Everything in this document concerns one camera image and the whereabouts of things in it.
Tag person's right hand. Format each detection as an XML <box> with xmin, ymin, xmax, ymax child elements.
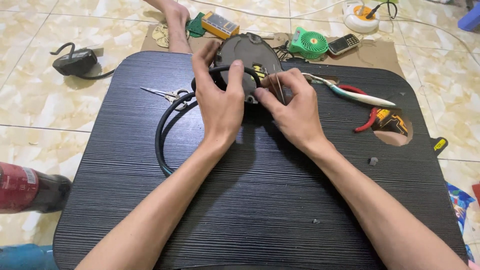
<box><xmin>254</xmin><ymin>67</ymin><xmax>331</xmax><ymax>153</ymax></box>

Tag person's left hand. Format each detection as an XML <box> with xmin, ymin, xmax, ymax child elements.
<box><xmin>191</xmin><ymin>39</ymin><xmax>247</xmax><ymax>148</ymax></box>

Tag metal tweezers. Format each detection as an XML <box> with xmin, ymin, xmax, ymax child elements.
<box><xmin>263</xmin><ymin>64</ymin><xmax>286</xmax><ymax>106</ymax></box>

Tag grey round device housing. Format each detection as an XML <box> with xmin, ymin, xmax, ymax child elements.
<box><xmin>214</xmin><ymin>32</ymin><xmax>284</xmax><ymax>105</ymax></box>

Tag small metal scissors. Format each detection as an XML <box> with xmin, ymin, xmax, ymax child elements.
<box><xmin>140</xmin><ymin>86</ymin><xmax>190</xmax><ymax>111</ymax></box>

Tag green mini fan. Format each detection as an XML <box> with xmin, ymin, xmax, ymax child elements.
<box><xmin>288</xmin><ymin>26</ymin><xmax>329</xmax><ymax>60</ymax></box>

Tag small keypad phone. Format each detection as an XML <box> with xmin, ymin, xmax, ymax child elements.
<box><xmin>328</xmin><ymin>33</ymin><xmax>361</xmax><ymax>56</ymax></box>

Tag yellow box tester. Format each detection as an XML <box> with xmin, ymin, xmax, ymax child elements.
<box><xmin>201</xmin><ymin>11</ymin><xmax>241</xmax><ymax>40</ymax></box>

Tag green circuit board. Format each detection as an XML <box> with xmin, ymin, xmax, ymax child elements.
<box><xmin>185</xmin><ymin>12</ymin><xmax>207</xmax><ymax>38</ymax></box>

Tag brown cardboard sheet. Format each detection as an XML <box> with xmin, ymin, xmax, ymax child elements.
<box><xmin>140</xmin><ymin>23</ymin><xmax>406</xmax><ymax>79</ymax></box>

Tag beige round disc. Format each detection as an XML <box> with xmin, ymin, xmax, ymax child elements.
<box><xmin>151</xmin><ymin>23</ymin><xmax>190</xmax><ymax>49</ymax></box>

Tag white round extension reel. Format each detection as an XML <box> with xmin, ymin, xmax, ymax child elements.
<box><xmin>342</xmin><ymin>1</ymin><xmax>380</xmax><ymax>34</ymax></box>

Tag black yellow tool tip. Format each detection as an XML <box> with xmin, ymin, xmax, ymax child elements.
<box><xmin>430</xmin><ymin>137</ymin><xmax>449</xmax><ymax>157</ymax></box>

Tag colourful printed bag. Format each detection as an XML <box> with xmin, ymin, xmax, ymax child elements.
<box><xmin>445</xmin><ymin>181</ymin><xmax>480</xmax><ymax>263</ymax></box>

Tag blue plastic stool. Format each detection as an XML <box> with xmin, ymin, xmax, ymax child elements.
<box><xmin>457</xmin><ymin>1</ymin><xmax>480</xmax><ymax>32</ymax></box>

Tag red label dark bottle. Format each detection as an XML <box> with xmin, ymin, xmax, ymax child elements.
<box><xmin>0</xmin><ymin>161</ymin><xmax>73</xmax><ymax>215</ymax></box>

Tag teal plastic object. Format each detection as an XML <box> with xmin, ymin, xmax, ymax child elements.
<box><xmin>0</xmin><ymin>244</ymin><xmax>59</xmax><ymax>270</ymax></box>

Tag thick black cable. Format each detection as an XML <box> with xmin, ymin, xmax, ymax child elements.
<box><xmin>155</xmin><ymin>64</ymin><xmax>262</xmax><ymax>177</ymax></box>

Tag thin black wires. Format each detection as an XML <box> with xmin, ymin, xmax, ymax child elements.
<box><xmin>272</xmin><ymin>40</ymin><xmax>309</xmax><ymax>64</ymax></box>

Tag red handled pliers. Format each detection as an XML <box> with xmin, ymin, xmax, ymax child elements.
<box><xmin>337</xmin><ymin>84</ymin><xmax>378</xmax><ymax>133</ymax></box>

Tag black plug with cord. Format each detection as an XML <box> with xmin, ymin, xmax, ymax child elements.
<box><xmin>365</xmin><ymin>1</ymin><xmax>398</xmax><ymax>20</ymax></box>

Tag black power adapter with cord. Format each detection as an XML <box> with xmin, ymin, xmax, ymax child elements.
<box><xmin>50</xmin><ymin>42</ymin><xmax>116</xmax><ymax>80</ymax></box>

